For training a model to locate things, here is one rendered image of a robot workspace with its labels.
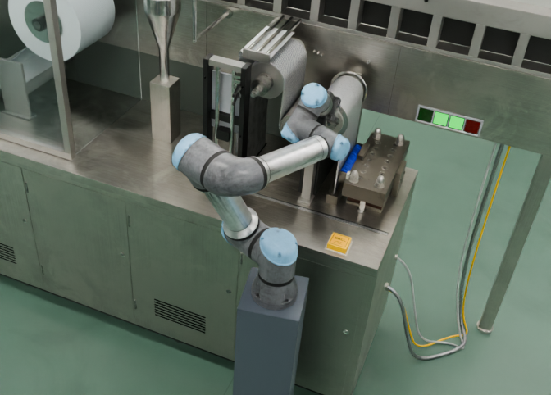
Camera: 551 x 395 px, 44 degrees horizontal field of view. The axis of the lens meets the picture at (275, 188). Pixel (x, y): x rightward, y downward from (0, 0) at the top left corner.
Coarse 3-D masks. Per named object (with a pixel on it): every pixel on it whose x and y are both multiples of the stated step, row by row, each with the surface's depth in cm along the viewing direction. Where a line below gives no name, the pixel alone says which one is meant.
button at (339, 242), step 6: (336, 234) 241; (330, 240) 238; (336, 240) 238; (342, 240) 238; (348, 240) 239; (330, 246) 237; (336, 246) 236; (342, 246) 236; (348, 246) 239; (342, 252) 236
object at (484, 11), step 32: (224, 0) 268; (256, 0) 271; (288, 0) 266; (320, 0) 253; (352, 0) 248; (384, 0) 244; (416, 0) 239; (448, 0) 235; (480, 0) 233; (352, 32) 255; (384, 32) 254; (416, 32) 253; (448, 32) 249; (480, 32) 237; (512, 32) 240; (544, 32) 229; (512, 64) 239; (544, 64) 242
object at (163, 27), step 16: (160, 16) 249; (176, 16) 252; (160, 32) 255; (160, 48) 262; (160, 64) 266; (160, 80) 271; (176, 80) 272; (160, 96) 272; (176, 96) 276; (160, 112) 276; (176, 112) 280; (160, 128) 281; (176, 128) 285
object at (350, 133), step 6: (360, 108) 259; (354, 120) 255; (348, 126) 247; (354, 126) 259; (348, 132) 251; (354, 132) 262; (348, 138) 254; (354, 138) 266; (354, 144) 270; (342, 162) 256; (336, 174) 253
